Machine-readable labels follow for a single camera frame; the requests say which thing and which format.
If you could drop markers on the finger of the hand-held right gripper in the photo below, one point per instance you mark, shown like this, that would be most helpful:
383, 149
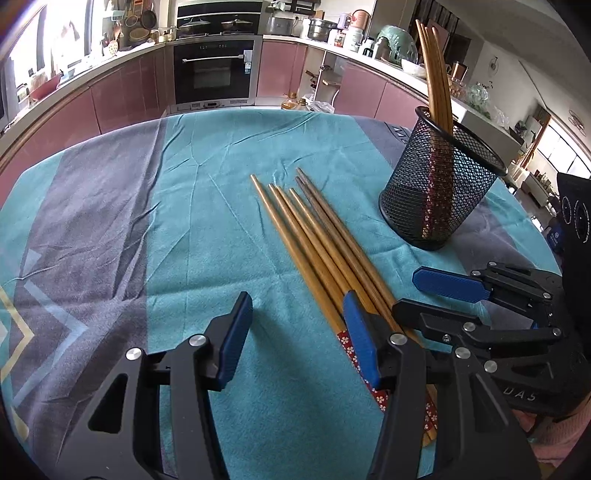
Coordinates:
443, 281
438, 323

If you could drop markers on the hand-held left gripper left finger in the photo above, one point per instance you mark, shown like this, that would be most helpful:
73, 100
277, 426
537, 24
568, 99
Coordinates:
235, 332

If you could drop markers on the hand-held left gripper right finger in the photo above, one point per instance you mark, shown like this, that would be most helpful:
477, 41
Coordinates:
362, 337

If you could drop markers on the black mesh utensil holder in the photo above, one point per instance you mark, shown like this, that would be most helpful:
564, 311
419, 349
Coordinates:
406, 198

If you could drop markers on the bunch of wooden chopsticks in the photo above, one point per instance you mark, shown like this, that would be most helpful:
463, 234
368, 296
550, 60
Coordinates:
304, 240

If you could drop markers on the person's right forearm pink sleeve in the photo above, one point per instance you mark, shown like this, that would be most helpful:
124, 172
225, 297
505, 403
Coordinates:
554, 438

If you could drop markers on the teal grey tablecloth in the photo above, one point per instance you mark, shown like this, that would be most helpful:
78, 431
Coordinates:
184, 207

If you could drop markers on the white kitchen countertop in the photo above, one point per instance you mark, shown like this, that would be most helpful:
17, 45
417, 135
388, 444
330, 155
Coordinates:
489, 136

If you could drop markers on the plastic bags with vegetables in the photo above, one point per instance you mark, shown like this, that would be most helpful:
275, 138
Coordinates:
485, 99

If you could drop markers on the glass tray with jars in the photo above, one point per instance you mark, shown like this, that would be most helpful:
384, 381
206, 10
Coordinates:
456, 88

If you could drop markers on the pink peninsula base cabinets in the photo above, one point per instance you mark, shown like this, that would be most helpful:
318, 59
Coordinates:
360, 92

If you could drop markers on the clear plastic bag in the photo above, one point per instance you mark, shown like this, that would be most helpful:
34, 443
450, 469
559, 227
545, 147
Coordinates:
321, 107

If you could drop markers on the yellow cooking oil bottle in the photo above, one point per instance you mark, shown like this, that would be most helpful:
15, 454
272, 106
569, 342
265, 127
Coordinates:
290, 102

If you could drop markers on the green food cover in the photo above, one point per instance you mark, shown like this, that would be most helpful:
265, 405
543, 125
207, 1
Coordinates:
397, 41

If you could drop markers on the white container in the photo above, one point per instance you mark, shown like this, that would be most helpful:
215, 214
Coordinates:
355, 39

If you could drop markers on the black built-in oven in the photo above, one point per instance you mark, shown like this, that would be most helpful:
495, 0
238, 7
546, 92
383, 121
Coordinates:
212, 74

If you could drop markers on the long pink base cabinets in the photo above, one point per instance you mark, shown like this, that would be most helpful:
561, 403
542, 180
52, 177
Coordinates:
124, 92

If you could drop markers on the narrow pink base cabinet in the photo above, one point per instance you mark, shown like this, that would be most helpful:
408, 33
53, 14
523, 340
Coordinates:
281, 69

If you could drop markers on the pink kettle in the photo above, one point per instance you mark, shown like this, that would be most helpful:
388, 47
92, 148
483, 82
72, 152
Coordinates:
361, 18

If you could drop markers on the stainless steel pot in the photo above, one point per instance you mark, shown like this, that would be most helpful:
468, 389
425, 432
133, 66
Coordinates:
322, 30

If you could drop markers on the black wok with lid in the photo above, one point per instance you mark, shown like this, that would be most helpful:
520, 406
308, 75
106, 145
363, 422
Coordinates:
192, 26
236, 25

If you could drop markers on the pink bowl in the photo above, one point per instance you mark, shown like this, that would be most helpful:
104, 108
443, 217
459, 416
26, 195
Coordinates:
44, 90

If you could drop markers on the bamboo basket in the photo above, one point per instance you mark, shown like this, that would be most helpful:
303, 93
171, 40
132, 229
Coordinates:
138, 36

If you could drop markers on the black range hood panel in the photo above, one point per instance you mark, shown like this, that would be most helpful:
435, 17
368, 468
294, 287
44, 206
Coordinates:
217, 9

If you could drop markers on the hanging black frying pan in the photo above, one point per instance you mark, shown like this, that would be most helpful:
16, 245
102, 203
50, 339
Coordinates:
148, 20

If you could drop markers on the kitchen window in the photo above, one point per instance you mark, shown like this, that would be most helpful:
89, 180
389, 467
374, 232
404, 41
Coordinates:
27, 55

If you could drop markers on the wall clock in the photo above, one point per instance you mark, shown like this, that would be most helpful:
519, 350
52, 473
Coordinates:
494, 65

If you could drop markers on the black wall rack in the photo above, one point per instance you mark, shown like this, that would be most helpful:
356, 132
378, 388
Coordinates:
300, 5

